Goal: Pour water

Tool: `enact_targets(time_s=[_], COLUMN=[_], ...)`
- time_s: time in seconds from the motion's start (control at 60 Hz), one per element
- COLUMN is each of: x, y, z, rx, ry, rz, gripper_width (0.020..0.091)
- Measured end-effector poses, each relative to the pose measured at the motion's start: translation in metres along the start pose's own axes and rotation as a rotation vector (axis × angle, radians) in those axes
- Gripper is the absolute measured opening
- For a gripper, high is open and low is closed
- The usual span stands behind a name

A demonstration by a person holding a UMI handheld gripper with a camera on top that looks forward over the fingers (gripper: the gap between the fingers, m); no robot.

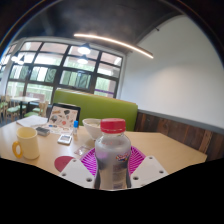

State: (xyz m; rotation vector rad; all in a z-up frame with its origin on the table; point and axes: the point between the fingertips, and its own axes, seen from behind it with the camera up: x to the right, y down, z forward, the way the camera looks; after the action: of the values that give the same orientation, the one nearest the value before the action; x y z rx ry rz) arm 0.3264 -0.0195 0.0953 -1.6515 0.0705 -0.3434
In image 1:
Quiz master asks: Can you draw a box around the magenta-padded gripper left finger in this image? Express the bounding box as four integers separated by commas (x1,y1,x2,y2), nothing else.
58,147,98,190

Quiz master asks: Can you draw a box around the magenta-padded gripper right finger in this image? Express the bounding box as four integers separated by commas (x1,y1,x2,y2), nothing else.
128,145,169,190

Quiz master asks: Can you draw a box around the clear red-capped drink bottle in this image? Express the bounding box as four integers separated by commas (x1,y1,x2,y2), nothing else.
93,117,133,191

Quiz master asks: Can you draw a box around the flat round red coaster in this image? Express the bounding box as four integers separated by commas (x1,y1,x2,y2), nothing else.
54,155,76,173

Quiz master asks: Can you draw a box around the small white flat device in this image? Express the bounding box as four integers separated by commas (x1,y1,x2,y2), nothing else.
57,133,73,146

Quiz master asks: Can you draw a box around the small blue-capped bottle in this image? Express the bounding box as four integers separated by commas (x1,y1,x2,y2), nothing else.
72,120,80,141

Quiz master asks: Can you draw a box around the white bowl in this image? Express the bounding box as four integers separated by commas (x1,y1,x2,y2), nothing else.
81,117,104,140

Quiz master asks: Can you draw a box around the small dark box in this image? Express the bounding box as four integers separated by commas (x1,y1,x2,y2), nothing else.
35,126,51,137

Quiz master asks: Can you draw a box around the pale yellow mug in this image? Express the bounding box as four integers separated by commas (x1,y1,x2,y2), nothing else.
12,126,41,160

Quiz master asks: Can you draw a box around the sticker-covered black laptop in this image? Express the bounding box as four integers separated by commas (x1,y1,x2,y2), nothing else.
46,102,82,134

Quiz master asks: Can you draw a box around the white paper sheet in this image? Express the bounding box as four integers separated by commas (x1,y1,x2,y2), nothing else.
15,114,49,128

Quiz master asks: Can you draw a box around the green upholstered bench backrest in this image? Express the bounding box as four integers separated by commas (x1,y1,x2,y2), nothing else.
52,88,139,132

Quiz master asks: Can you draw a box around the group of green-seated wooden chairs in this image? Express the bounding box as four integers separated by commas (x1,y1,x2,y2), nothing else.
0,94,49,121

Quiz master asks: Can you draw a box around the wooden dining table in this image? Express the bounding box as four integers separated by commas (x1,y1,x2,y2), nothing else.
9,95,40,118

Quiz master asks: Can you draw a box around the group of pendant lamps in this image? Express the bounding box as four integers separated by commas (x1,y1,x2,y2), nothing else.
10,43,92,66

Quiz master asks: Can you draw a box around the long curved ceiling light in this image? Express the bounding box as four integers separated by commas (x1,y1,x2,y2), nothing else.
73,32,155,60

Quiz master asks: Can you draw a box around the large dark-framed window wall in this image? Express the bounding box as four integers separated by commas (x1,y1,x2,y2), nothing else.
0,41,124,103

